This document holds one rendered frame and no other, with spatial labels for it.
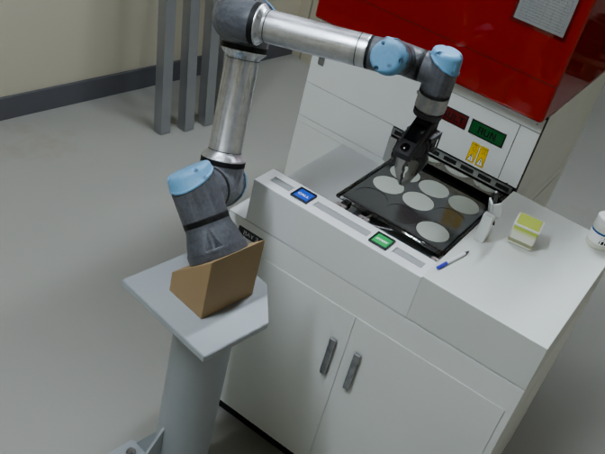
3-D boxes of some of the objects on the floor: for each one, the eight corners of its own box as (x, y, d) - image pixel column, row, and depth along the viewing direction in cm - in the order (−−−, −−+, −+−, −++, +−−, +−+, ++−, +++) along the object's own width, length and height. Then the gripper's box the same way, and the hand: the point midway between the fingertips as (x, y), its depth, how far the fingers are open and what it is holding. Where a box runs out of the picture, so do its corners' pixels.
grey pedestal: (119, 613, 216) (150, 413, 169) (31, 501, 237) (36, 294, 190) (255, 512, 250) (312, 321, 203) (167, 421, 271) (201, 229, 224)
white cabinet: (293, 315, 328) (341, 144, 281) (503, 452, 292) (598, 283, 245) (188, 399, 281) (225, 212, 234) (423, 575, 245) (522, 394, 198)
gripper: (454, 112, 194) (428, 184, 206) (422, 95, 197) (398, 168, 209) (438, 122, 187) (411, 196, 199) (405, 105, 191) (382, 179, 203)
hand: (401, 181), depth 201 cm, fingers closed
